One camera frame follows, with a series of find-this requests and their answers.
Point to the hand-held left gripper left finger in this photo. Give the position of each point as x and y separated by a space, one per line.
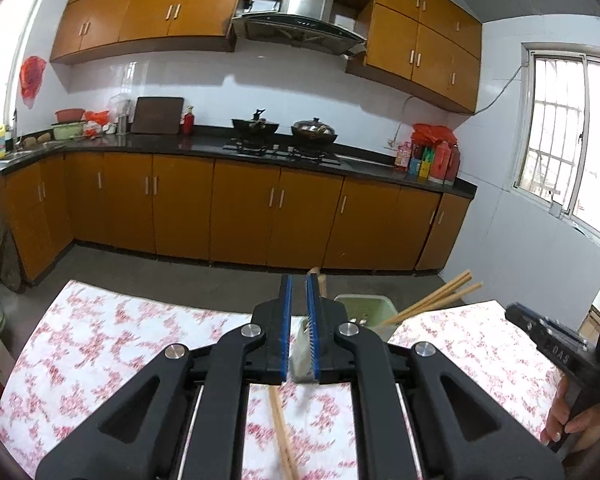
284 332

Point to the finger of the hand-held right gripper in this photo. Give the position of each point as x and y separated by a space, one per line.
535 321

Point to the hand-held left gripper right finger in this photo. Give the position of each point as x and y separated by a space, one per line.
314 332

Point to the green perforated utensil holder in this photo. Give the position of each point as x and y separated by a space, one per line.
365 310

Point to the bamboo chopstick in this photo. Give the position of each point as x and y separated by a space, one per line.
284 435
462 294
442 294
450 296

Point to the person's right hand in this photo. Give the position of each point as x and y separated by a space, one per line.
555 415

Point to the orange base cabinet unit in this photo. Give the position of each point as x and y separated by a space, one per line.
240 210

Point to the dark red bottle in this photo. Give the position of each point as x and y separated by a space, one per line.
455 165

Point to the pink floral tablecloth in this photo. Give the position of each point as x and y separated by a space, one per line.
105 340

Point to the black gas stove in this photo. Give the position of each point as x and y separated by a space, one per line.
280 152

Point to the large red bottle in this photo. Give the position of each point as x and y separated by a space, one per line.
439 165

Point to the yellow box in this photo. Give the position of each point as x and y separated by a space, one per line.
424 169

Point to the barred window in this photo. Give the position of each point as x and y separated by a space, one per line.
560 125

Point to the pink packet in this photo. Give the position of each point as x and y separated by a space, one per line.
403 156

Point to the black pot with lid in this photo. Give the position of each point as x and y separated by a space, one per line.
314 132

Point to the black kitchen countertop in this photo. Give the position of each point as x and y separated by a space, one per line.
205 144

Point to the black wok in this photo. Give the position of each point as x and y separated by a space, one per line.
255 127

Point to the red bags over condiments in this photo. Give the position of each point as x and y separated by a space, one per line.
432 134

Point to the small red bottle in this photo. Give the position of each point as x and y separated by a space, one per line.
188 122

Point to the dark cutting board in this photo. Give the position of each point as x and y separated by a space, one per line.
157 115

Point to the metal cup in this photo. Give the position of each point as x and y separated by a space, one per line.
122 124

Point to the red and white bags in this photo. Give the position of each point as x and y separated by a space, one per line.
97 122

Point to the white plastic bag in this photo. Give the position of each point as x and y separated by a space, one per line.
117 102

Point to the grey sack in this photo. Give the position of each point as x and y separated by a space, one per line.
7 255

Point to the green basin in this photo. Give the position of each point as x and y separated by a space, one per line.
69 131

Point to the red basin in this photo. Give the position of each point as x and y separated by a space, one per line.
70 115

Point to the sink faucet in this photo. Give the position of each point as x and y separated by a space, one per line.
16 130

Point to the sliding window by sink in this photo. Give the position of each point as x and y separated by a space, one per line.
10 35

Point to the orange wall cabinet unit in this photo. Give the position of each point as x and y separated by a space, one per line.
180 10

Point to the red plastic bag on wall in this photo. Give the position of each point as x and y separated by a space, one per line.
32 80

